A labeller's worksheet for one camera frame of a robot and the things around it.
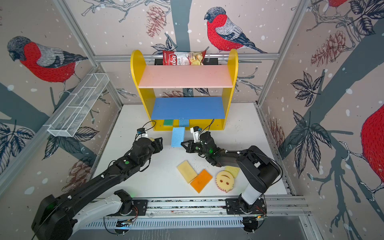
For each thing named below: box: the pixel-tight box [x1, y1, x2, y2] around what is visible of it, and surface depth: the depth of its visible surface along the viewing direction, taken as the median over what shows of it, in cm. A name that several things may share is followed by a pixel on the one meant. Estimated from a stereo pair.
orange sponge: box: [190, 169, 213, 194], surface depth 83 cm
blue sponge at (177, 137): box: [171, 127, 185, 148], surface depth 87 cm
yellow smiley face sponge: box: [215, 170, 235, 193], surface depth 81 cm
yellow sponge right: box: [224, 166, 241, 179], surface depth 87 cm
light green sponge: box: [163, 119, 174, 127], surface depth 109 cm
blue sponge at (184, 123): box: [179, 119, 189, 127], surface depth 109 cm
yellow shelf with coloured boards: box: [130, 49, 239, 131], surface depth 103 cm
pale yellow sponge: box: [176, 160, 198, 184], surface depth 87 cm
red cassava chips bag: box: [162, 50, 207, 66], surface depth 88 cm
